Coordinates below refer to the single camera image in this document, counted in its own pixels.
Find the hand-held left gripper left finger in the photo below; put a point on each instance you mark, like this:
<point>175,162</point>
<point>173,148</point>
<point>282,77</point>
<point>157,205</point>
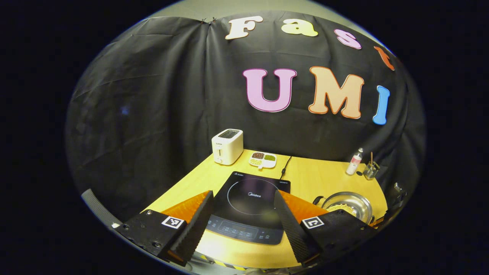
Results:
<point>196,227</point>

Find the yellow black striped tape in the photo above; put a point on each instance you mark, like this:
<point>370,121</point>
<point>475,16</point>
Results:
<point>223,262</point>

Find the pile of yellow soybeans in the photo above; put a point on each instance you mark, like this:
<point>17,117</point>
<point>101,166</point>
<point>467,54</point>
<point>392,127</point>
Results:
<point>342,208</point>

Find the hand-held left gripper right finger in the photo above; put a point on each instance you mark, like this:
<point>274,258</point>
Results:
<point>292,229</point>

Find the black backdrop cloth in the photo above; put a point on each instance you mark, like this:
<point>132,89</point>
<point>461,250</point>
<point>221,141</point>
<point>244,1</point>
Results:
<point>153,107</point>

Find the grey ribbed strip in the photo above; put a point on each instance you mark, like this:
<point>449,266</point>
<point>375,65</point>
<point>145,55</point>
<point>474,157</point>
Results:
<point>100,208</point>

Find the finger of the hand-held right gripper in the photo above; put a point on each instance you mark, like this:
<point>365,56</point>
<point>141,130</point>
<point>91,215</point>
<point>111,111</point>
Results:
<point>378,221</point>

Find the black induction cooktop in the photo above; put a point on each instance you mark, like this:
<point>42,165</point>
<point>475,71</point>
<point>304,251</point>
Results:
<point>248,198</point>

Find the clear glass holder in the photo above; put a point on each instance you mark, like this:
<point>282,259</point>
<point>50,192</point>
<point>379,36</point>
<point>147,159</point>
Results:
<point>371,171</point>

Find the white toaster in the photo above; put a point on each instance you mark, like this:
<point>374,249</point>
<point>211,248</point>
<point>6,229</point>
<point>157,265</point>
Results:
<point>227,147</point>

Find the white divided dish with beans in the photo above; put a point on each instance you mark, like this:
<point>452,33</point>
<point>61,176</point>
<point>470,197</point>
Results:
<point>263,159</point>

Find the clear bottle with pink label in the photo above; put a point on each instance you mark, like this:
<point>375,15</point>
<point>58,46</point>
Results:
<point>354,162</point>

